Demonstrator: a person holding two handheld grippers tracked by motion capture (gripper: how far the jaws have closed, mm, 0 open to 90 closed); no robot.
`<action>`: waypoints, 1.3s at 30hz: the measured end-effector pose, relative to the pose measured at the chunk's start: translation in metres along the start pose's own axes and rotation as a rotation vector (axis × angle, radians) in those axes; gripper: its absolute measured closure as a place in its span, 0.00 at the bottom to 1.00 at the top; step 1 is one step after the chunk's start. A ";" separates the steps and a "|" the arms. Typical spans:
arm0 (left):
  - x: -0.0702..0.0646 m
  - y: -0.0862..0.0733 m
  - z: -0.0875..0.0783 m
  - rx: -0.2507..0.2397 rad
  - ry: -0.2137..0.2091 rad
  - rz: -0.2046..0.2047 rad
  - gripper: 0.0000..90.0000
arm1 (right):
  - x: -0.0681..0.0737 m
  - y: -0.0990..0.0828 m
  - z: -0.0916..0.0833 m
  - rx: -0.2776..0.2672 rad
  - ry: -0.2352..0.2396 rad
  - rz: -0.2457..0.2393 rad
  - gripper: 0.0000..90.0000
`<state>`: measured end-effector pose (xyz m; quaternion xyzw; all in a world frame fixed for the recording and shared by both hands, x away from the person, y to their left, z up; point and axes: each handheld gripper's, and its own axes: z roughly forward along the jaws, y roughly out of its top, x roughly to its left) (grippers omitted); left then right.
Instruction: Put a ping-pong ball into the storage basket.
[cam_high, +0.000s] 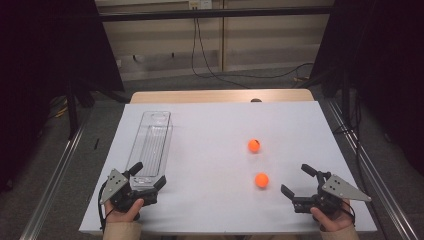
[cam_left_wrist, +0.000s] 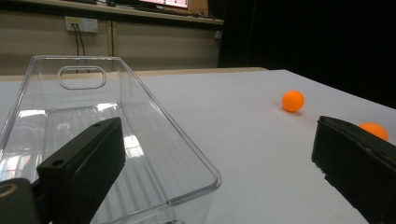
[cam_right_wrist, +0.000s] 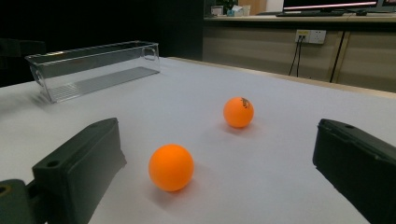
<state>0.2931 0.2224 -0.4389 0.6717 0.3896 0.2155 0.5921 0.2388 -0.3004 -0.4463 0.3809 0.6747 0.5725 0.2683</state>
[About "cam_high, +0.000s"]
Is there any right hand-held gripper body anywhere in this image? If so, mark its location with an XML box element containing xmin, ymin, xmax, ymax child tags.
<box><xmin>292</xmin><ymin>170</ymin><xmax>373</xmax><ymax>216</ymax></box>

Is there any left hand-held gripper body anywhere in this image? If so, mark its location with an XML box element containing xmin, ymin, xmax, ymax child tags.
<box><xmin>99</xmin><ymin>168</ymin><xmax>158</xmax><ymax>213</ymax></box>

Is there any clear plastic container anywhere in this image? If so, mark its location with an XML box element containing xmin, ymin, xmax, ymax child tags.
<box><xmin>124</xmin><ymin>110</ymin><xmax>174</xmax><ymax>189</ymax></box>

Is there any plain orange ball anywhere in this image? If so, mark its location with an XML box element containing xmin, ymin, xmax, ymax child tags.
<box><xmin>254</xmin><ymin>172</ymin><xmax>270</xmax><ymax>189</ymax></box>

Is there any orange ball with black mark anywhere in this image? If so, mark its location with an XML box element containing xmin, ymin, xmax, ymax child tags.
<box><xmin>247</xmin><ymin>138</ymin><xmax>261</xmax><ymax>154</ymax></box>

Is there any person's left hand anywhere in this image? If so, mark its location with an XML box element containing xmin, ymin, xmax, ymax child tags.
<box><xmin>104</xmin><ymin>198</ymin><xmax>145</xmax><ymax>224</ymax></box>

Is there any person's right hand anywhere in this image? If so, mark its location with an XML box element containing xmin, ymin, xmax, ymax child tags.
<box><xmin>309</xmin><ymin>198</ymin><xmax>355</xmax><ymax>233</ymax></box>

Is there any black metal stand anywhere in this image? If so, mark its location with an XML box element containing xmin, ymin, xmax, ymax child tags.
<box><xmin>64</xmin><ymin>79</ymin><xmax>84</xmax><ymax>140</ymax></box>

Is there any wooden table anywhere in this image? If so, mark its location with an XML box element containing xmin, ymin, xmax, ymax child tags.
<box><xmin>129</xmin><ymin>88</ymin><xmax>315</xmax><ymax>105</ymax></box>

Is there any black curtain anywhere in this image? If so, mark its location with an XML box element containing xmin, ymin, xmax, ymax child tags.
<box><xmin>309</xmin><ymin>0</ymin><xmax>424</xmax><ymax>174</ymax></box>
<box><xmin>0</xmin><ymin>0</ymin><xmax>126</xmax><ymax>193</ymax></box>

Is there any black horizontal bar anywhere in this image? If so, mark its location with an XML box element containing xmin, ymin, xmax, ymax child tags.
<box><xmin>98</xmin><ymin>5</ymin><xmax>334</xmax><ymax>23</ymax></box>

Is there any left hand-held gripper cable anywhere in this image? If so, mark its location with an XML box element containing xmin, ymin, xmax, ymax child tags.
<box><xmin>97</xmin><ymin>181</ymin><xmax>113</xmax><ymax>233</ymax></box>

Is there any hand-held gripper cable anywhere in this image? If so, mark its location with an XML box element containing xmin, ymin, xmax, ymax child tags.
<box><xmin>339</xmin><ymin>199</ymin><xmax>356</xmax><ymax>228</ymax></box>
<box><xmin>97</xmin><ymin>181</ymin><xmax>113</xmax><ymax>233</ymax></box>

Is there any right hand-held gripper cable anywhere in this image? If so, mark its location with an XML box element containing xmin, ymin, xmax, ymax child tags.
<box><xmin>339</xmin><ymin>199</ymin><xmax>356</xmax><ymax>228</ymax></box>

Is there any aluminium rail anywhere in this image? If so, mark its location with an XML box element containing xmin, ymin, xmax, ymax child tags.
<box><xmin>326</xmin><ymin>99</ymin><xmax>418</xmax><ymax>240</ymax></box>
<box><xmin>19</xmin><ymin>109</ymin><xmax>93</xmax><ymax>240</ymax></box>

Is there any yellow cable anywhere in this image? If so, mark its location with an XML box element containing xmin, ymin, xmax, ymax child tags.
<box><xmin>49</xmin><ymin>96</ymin><xmax>69</xmax><ymax>119</ymax></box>

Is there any black hanging cable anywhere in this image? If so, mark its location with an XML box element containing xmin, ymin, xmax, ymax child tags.
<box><xmin>190</xmin><ymin>18</ymin><xmax>251</xmax><ymax>90</ymax></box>
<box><xmin>196</xmin><ymin>18</ymin><xmax>315</xmax><ymax>80</ymax></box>

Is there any white wall outlet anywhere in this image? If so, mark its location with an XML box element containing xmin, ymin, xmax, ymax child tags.
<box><xmin>188</xmin><ymin>0</ymin><xmax>213</xmax><ymax>10</ymax></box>

